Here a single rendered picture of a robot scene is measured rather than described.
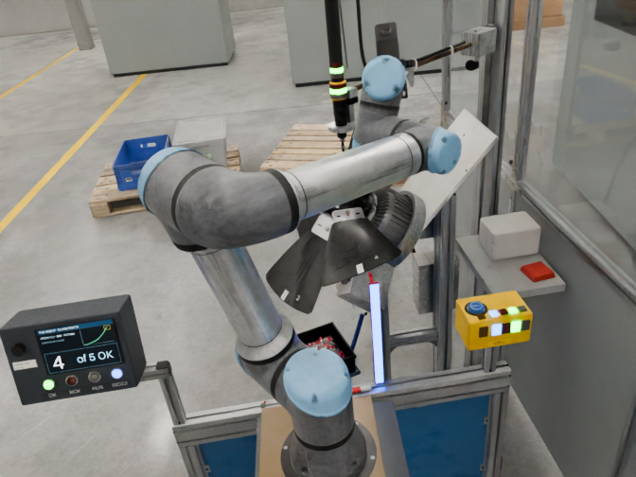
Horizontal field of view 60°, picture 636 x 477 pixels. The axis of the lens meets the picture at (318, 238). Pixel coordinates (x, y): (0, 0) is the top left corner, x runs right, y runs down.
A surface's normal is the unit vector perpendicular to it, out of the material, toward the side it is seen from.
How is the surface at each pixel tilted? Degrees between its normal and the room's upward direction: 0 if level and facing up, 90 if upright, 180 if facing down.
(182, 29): 90
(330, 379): 8
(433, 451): 90
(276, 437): 1
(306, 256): 51
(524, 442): 0
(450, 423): 90
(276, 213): 80
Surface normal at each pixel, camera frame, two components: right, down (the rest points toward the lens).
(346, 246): -0.29, -0.71
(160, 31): 0.02, 0.52
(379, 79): -0.17, 0.30
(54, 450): -0.09, -0.85
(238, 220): 0.15, 0.35
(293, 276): -0.50, -0.19
